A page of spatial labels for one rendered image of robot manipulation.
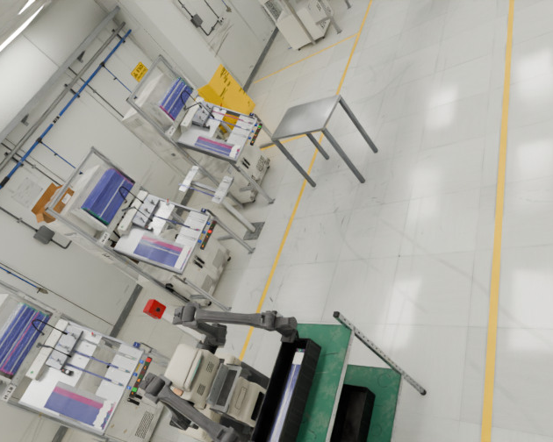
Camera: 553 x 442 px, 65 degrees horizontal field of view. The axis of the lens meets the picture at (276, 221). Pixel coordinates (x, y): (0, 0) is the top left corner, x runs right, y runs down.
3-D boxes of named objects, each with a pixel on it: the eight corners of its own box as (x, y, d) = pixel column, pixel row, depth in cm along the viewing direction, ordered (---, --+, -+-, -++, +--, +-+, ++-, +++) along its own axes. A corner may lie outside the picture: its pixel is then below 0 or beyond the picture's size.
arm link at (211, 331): (168, 303, 211) (165, 324, 206) (191, 302, 205) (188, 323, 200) (218, 328, 245) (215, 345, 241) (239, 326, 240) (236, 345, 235)
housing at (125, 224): (150, 199, 453) (147, 192, 441) (127, 238, 428) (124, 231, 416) (143, 197, 454) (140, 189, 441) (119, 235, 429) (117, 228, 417)
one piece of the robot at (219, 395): (222, 418, 248) (196, 405, 236) (239, 371, 262) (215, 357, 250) (241, 424, 237) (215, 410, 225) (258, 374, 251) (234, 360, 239)
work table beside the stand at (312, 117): (363, 182, 437) (322, 128, 392) (312, 187, 488) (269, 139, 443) (378, 150, 455) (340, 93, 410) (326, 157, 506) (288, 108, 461)
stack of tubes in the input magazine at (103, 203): (134, 183, 432) (112, 167, 417) (108, 224, 406) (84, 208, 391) (127, 186, 440) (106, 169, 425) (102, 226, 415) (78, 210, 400)
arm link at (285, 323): (263, 310, 208) (262, 329, 204) (282, 307, 201) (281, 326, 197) (279, 317, 216) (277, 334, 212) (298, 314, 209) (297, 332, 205)
